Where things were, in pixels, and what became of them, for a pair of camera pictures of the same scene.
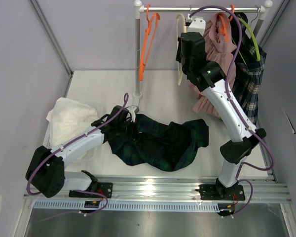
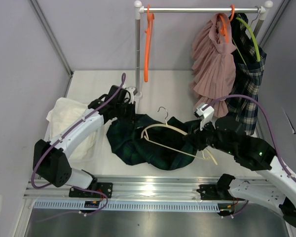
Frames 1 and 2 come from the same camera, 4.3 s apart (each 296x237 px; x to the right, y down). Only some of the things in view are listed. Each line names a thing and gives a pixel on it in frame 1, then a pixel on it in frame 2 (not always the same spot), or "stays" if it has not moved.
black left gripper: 132,131 to 131,107
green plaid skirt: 165,146 stays
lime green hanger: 256,44 stays
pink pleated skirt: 220,46 stays
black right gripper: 178,57 to 195,136
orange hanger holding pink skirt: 224,23 stays
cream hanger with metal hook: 180,73 to 203,157
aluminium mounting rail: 175,188 stays
